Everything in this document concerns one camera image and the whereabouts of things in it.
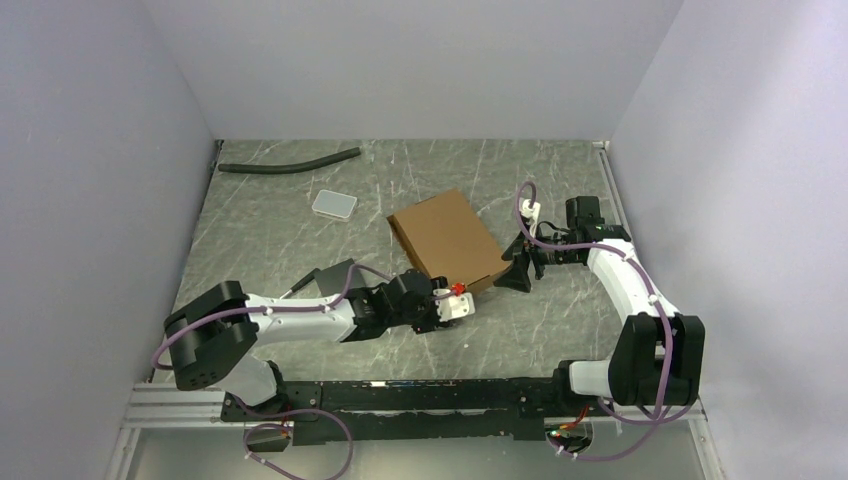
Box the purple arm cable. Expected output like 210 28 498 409
150 263 458 480
515 182 697 464

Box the black rectangular box centre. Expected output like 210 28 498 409
314 258 367 296

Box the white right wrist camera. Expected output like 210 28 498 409
519 199 541 237

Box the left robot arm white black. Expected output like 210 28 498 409
151 264 476 420

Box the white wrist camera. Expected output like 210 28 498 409
519 199 541 237
433 283 476 324

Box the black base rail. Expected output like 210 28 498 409
220 377 594 446

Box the brown cardboard paper box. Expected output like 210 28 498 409
387 188 510 294

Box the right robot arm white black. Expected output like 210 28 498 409
495 196 706 420

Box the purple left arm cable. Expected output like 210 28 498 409
150 263 458 480

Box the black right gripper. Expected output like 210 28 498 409
494 223 581 293

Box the small metal hammer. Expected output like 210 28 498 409
279 268 321 300

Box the black foam tube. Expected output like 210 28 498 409
217 147 362 175

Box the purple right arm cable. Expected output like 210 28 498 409
515 182 697 464

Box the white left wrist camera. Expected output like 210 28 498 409
433 283 476 324

